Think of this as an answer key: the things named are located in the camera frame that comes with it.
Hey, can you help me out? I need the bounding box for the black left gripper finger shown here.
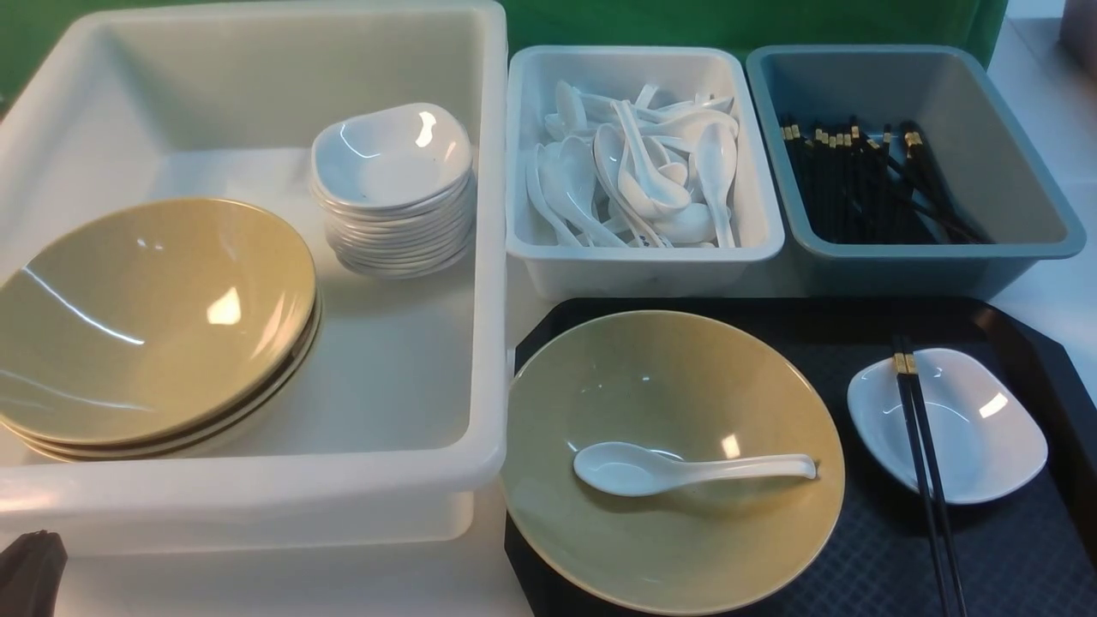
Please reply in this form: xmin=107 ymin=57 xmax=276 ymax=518
xmin=1 ymin=530 xmax=68 ymax=616

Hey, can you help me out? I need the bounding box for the white ceramic soup spoon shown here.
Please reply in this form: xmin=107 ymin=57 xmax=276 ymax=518
xmin=572 ymin=441 xmax=818 ymax=500

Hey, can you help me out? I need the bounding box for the yellow noodle bowl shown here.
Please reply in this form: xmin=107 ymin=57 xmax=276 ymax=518
xmin=501 ymin=311 xmax=846 ymax=614

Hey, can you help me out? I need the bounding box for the stacked yellow bowl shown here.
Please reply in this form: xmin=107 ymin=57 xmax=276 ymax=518
xmin=0 ymin=291 xmax=321 ymax=455
xmin=1 ymin=198 xmax=318 ymax=446
xmin=16 ymin=309 xmax=323 ymax=464

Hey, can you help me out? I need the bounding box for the top stacked yellow bowl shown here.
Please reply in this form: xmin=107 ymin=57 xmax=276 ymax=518
xmin=1 ymin=198 xmax=318 ymax=446

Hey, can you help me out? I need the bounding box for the large white plastic tub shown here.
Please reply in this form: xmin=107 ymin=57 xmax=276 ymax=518
xmin=3 ymin=1 xmax=508 ymax=557

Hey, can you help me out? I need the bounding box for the stack of white sauce dishes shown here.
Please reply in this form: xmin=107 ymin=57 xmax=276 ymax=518
xmin=309 ymin=172 xmax=477 ymax=279

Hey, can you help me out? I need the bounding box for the green cloth backdrop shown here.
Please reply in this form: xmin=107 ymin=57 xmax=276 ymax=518
xmin=1 ymin=1 xmax=1010 ymax=102

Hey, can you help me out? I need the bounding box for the top white stacked sauce dish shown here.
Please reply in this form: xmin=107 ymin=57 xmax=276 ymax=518
xmin=312 ymin=102 xmax=473 ymax=210

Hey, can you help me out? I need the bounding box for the pile of white spoons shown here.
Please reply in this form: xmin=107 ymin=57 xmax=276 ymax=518
xmin=519 ymin=81 xmax=740 ymax=249

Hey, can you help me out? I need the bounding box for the white spoon bin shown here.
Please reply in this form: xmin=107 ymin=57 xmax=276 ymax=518
xmin=506 ymin=45 xmax=785 ymax=301

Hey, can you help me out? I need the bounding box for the black chopstick left on tray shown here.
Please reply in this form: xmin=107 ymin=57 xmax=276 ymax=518
xmin=890 ymin=333 xmax=950 ymax=616

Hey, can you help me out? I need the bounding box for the pile of black chopsticks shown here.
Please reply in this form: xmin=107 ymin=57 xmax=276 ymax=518
xmin=780 ymin=114 xmax=992 ymax=245

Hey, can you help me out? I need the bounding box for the white sauce dish on tray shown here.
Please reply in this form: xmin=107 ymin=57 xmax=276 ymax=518
xmin=847 ymin=348 xmax=1047 ymax=506

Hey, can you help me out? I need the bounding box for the black serving tray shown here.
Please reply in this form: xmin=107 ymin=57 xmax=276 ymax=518
xmin=516 ymin=298 xmax=1096 ymax=616

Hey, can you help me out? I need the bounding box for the grey-blue chopstick bin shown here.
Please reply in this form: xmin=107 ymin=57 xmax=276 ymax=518
xmin=746 ymin=45 xmax=1086 ymax=298

